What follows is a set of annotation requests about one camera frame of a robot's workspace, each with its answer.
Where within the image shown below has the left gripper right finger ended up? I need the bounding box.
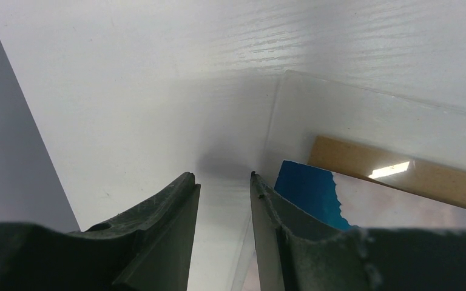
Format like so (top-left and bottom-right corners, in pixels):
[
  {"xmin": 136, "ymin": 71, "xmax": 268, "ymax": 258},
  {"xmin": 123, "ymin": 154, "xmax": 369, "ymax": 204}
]
[{"xmin": 250, "ymin": 173, "xmax": 466, "ymax": 290}]

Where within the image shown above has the clear acrylic sheet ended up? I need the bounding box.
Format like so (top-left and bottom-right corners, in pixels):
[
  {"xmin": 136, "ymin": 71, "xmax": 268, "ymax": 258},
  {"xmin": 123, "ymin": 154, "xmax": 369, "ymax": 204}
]
[{"xmin": 233, "ymin": 71, "xmax": 466, "ymax": 290}]

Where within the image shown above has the beach landscape photo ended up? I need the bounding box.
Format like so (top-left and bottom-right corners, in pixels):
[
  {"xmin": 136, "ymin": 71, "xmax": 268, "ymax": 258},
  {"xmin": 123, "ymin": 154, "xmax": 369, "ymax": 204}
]
[{"xmin": 266, "ymin": 161, "xmax": 466, "ymax": 231}]

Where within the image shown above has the brown backing board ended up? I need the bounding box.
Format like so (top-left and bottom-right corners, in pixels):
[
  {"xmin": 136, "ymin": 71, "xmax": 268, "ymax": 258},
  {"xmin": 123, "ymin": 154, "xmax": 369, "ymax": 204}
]
[{"xmin": 308, "ymin": 136, "xmax": 466, "ymax": 209}]

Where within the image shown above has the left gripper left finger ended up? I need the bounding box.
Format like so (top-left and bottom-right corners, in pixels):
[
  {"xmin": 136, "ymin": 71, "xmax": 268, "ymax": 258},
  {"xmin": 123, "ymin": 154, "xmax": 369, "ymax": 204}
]
[{"xmin": 0, "ymin": 172, "xmax": 200, "ymax": 290}]

